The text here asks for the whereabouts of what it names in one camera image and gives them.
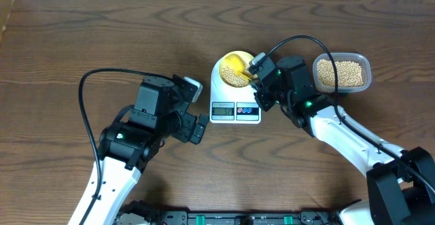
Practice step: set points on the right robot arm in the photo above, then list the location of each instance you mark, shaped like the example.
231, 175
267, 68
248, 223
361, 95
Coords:
400, 182

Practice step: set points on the pile of soybeans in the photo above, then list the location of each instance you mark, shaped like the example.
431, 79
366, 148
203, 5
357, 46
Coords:
349, 73

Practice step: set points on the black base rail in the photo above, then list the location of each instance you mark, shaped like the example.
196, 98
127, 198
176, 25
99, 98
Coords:
139, 212

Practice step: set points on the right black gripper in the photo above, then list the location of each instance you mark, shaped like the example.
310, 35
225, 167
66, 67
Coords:
260, 95

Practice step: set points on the yellow measuring scoop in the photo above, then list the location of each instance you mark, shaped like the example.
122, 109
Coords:
235, 62

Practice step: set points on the soybeans in bowl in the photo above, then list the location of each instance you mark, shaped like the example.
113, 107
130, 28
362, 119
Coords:
230, 77

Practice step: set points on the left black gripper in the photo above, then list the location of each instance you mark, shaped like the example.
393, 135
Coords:
188, 120

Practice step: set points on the pale yellow bowl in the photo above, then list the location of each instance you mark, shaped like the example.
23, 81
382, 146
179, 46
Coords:
246, 58

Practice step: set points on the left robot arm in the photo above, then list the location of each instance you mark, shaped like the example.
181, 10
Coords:
133, 139

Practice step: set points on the white digital kitchen scale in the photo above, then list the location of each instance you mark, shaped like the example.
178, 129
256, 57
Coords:
231, 105

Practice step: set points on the clear plastic container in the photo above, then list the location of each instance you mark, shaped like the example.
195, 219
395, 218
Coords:
342, 56

